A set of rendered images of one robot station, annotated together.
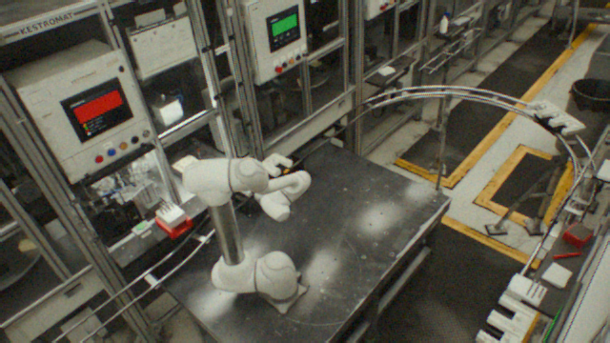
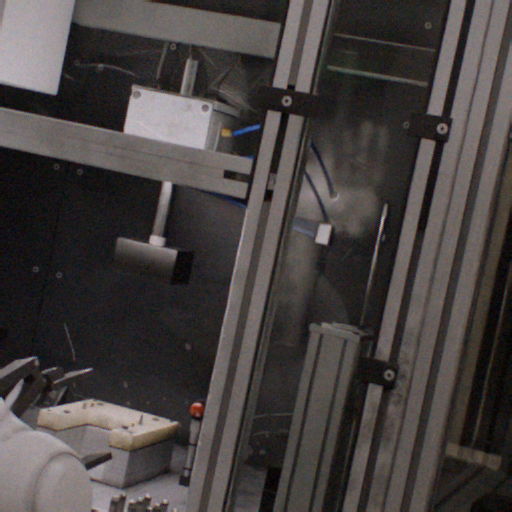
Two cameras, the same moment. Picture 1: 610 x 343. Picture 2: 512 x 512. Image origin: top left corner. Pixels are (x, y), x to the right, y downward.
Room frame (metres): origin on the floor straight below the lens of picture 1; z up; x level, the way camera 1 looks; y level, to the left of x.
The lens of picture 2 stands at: (1.31, -0.89, 1.31)
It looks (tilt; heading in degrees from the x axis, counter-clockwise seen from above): 3 degrees down; 62
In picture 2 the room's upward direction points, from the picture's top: 12 degrees clockwise
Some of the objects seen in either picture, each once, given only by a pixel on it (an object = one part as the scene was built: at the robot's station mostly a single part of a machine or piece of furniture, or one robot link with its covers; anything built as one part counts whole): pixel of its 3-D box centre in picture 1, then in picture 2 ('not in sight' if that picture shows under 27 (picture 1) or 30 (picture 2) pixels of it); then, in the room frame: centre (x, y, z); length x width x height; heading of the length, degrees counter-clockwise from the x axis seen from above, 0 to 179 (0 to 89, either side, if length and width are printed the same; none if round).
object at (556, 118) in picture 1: (553, 119); not in sight; (2.22, -1.69, 0.84); 0.37 x 0.14 x 0.10; 12
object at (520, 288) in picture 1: (527, 289); not in sight; (0.95, -0.88, 0.92); 0.13 x 0.10 x 0.09; 44
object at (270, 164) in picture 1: (263, 176); not in sight; (1.95, 0.25, 0.84); 0.36 x 0.14 x 0.10; 134
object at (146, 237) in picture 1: (144, 233); not in sight; (1.45, 0.83, 0.97); 0.08 x 0.08 x 0.12; 44
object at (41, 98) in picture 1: (84, 110); not in sight; (1.63, 0.93, 1.60); 0.42 x 0.29 x 0.46; 134
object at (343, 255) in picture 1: (305, 232); not in sight; (1.62, 0.02, 0.66); 1.50 x 1.06 x 0.04; 134
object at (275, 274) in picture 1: (276, 272); not in sight; (1.22, 0.18, 0.85); 0.18 x 0.16 x 0.22; 85
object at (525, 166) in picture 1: (529, 183); not in sight; (2.48, -1.89, 0.01); 1.00 x 0.55 x 0.01; 134
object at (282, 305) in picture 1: (285, 287); not in sight; (1.23, 0.15, 0.71); 0.22 x 0.18 x 0.06; 134
